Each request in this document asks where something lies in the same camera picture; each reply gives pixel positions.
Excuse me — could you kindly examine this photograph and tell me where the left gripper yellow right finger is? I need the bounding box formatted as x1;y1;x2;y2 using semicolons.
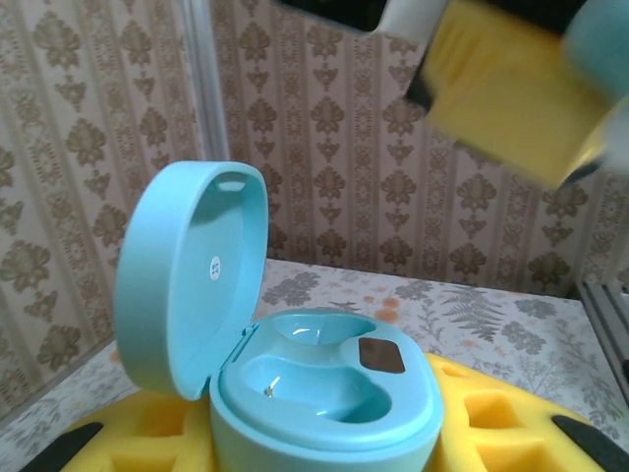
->
423;351;629;472

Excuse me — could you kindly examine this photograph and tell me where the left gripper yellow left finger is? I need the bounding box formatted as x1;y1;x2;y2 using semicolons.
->
19;387;218;472

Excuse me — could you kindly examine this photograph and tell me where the blue earbud charging case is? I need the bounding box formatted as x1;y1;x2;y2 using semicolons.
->
113;160;446;472

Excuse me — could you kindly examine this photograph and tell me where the aluminium side rail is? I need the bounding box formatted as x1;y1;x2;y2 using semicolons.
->
575;278;629;380

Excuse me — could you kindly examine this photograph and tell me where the aluminium frame post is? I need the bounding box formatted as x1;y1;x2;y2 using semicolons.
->
182;0;231;166

